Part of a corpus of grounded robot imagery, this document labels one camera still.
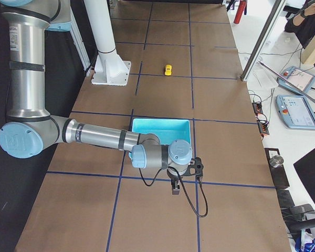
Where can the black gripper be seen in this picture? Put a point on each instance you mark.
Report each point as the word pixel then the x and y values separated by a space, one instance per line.
pixel 174 177

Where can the yellow beetle toy car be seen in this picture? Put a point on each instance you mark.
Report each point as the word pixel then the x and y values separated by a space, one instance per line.
pixel 168 70

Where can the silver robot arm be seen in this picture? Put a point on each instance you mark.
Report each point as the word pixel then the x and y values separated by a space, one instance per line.
pixel 30 128

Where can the turquoise plastic bin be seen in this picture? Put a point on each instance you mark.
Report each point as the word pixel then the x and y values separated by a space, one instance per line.
pixel 167 130

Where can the black flat stand base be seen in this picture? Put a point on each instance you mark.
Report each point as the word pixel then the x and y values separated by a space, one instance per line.
pixel 278 173

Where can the black orange connector box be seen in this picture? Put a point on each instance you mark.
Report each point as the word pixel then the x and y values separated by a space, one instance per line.
pixel 257 107

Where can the near blue teach pendant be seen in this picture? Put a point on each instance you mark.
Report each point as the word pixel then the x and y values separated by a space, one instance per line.
pixel 295 112

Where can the blue teach pendant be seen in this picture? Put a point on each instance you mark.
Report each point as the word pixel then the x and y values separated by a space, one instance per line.
pixel 295 112
pixel 303 80

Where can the far blue teach pendant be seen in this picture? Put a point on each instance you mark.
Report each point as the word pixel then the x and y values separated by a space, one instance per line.
pixel 303 80

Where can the red cylinder bottle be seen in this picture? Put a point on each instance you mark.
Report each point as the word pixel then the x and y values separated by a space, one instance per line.
pixel 240 11

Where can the seated person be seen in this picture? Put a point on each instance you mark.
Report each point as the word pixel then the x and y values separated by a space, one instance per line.
pixel 303 23

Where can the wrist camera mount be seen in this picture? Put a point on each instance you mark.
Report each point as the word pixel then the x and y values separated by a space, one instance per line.
pixel 195 168

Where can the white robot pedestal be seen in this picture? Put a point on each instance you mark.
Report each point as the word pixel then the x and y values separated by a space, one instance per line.
pixel 109 69

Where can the aluminium frame post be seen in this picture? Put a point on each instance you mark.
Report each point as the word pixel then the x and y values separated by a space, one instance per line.
pixel 266 31

